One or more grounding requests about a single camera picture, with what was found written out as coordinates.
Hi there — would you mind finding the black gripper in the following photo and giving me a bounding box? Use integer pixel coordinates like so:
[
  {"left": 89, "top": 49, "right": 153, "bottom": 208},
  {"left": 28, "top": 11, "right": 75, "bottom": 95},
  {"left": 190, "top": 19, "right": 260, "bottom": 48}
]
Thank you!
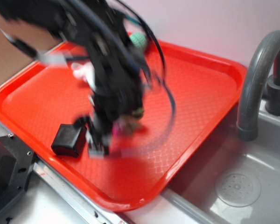
[{"left": 86, "top": 77, "right": 143, "bottom": 156}]

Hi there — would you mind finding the brown wood chip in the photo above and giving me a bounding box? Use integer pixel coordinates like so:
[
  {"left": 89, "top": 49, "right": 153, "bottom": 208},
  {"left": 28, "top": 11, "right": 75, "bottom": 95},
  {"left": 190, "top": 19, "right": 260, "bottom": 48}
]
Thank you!
[{"left": 118, "top": 116, "right": 141, "bottom": 135}]

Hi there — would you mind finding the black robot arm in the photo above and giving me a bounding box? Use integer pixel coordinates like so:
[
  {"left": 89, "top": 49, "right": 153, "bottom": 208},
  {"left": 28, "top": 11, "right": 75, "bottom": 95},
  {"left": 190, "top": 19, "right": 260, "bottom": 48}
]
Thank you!
[{"left": 0, "top": 0, "right": 150, "bottom": 157}]

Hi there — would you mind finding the green plush toy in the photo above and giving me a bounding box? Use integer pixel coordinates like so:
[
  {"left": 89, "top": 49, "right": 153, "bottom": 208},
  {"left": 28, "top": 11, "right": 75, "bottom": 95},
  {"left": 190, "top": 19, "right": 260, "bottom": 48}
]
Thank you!
[{"left": 132, "top": 107, "right": 144, "bottom": 120}]

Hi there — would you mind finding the black square block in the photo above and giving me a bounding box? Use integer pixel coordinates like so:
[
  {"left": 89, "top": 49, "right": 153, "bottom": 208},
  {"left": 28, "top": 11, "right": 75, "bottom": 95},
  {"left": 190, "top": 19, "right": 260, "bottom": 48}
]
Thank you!
[{"left": 51, "top": 124, "right": 86, "bottom": 158}]

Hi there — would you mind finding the pink plush bunny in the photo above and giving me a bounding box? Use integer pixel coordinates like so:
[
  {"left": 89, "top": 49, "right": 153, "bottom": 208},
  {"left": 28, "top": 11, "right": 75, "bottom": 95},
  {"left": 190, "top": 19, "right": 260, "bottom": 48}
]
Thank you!
[{"left": 71, "top": 62, "right": 95, "bottom": 82}]

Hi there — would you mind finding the red plastic tray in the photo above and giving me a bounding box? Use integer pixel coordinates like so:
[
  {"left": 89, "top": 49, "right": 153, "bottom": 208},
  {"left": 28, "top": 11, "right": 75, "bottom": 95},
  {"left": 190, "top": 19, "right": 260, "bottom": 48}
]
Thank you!
[{"left": 0, "top": 42, "right": 246, "bottom": 212}]

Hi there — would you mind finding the green textured ball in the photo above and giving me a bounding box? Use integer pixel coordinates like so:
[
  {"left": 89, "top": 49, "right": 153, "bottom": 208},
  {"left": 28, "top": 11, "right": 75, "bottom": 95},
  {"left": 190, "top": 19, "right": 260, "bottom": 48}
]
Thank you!
[{"left": 129, "top": 33, "right": 148, "bottom": 51}]

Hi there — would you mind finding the brown cardboard panel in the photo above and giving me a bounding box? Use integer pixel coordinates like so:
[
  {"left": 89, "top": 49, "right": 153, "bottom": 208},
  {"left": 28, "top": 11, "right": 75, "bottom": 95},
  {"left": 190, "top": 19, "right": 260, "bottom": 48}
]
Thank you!
[{"left": 0, "top": 15, "right": 61, "bottom": 85}]

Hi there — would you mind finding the grey toy sink basin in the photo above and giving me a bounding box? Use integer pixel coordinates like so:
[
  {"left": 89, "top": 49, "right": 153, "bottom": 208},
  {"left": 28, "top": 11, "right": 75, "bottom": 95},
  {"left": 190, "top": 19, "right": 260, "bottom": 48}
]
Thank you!
[{"left": 162, "top": 108, "right": 280, "bottom": 224}]

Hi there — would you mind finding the grey curved faucet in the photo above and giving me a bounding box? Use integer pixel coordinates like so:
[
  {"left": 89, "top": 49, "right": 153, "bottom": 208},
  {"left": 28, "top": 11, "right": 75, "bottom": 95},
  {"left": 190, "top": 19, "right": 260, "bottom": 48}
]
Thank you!
[{"left": 237, "top": 30, "right": 280, "bottom": 141}]

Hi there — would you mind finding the round sink drain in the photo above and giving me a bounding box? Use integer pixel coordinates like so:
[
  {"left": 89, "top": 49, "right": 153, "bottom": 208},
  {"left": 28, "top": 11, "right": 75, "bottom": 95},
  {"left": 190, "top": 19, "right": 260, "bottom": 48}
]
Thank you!
[{"left": 215, "top": 171, "right": 261, "bottom": 208}]

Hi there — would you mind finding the black cable loop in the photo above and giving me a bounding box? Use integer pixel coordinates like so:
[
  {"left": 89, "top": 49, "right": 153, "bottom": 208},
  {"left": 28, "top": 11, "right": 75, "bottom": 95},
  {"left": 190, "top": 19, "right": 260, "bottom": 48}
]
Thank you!
[{"left": 112, "top": 0, "right": 178, "bottom": 159}]

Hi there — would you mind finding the aluminium rail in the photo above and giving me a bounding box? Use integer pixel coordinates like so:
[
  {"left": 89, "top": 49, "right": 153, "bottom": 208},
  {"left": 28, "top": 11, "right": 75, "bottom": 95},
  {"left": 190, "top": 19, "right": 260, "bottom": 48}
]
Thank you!
[{"left": 0, "top": 112, "right": 131, "bottom": 224}]

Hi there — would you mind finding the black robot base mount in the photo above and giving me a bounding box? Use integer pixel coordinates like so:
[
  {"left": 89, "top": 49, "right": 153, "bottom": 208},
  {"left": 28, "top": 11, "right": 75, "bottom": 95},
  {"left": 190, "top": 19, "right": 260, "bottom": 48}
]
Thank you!
[{"left": 0, "top": 135, "right": 35, "bottom": 217}]

